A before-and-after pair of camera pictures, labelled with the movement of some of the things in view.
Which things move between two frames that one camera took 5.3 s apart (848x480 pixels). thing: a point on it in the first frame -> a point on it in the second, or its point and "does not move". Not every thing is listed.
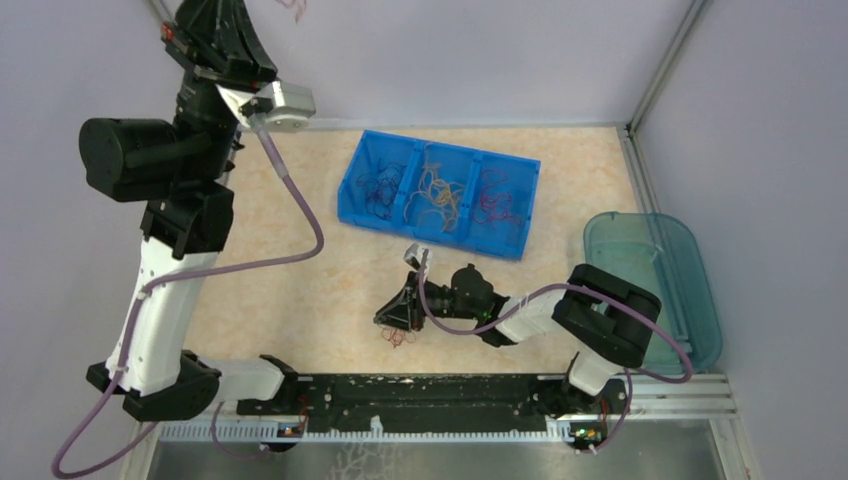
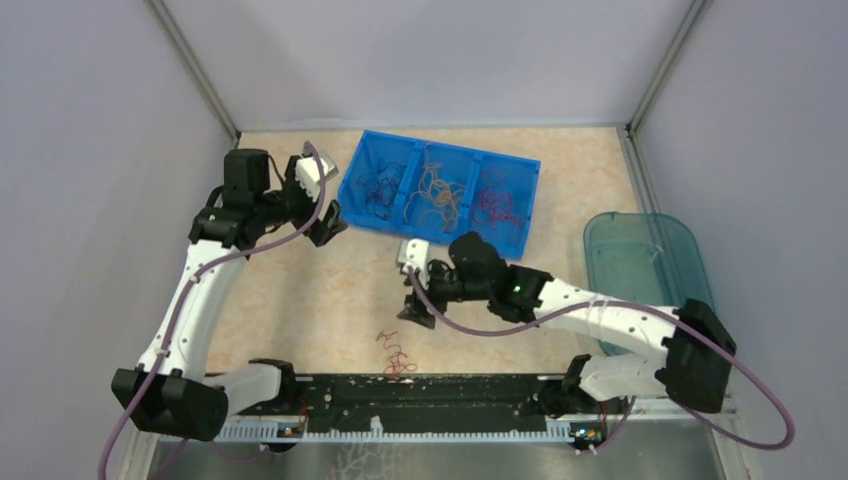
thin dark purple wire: (381, 190) does not move
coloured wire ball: (397, 336) -> (394, 370)
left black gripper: (208, 58) -> (310, 205)
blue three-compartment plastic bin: (469, 199) does not move
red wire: (495, 205) does not move
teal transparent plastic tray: (657, 255) does not move
